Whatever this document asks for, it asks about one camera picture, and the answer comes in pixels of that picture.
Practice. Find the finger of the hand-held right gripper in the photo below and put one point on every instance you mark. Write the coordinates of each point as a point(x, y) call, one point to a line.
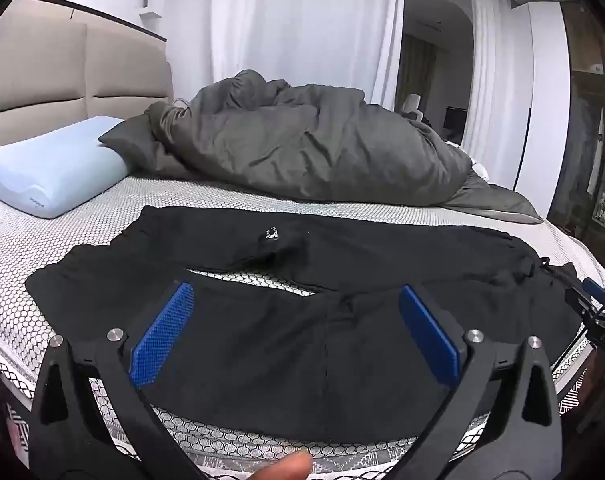
point(591, 289)
point(599, 332)

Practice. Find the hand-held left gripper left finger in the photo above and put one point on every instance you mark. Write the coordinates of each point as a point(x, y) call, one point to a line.
point(162, 335)

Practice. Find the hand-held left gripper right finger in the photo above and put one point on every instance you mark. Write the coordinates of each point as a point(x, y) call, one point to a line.
point(430, 335)

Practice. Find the black pants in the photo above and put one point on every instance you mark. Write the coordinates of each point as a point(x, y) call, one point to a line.
point(282, 350)

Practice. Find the white honeycomb mattress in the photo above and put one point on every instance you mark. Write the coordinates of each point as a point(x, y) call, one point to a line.
point(57, 240)

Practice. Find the white wardrobe panel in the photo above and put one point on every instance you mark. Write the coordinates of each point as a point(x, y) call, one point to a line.
point(542, 110)

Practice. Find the dark grey pillow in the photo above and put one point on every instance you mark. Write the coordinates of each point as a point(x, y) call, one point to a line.
point(127, 142)

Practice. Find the light blue pillow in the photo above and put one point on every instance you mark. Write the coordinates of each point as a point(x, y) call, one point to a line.
point(47, 170)

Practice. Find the dark monitor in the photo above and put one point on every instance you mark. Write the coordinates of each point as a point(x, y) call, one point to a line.
point(455, 119)

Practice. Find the grey duvet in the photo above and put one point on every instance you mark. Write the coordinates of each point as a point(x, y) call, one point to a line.
point(307, 150)

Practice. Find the white chair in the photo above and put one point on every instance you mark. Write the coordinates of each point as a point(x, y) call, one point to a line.
point(413, 107)

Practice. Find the white curtain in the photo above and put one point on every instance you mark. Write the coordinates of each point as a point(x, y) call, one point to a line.
point(302, 25)
point(487, 70)

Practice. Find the beige padded headboard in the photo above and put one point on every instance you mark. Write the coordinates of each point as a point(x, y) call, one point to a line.
point(57, 70)

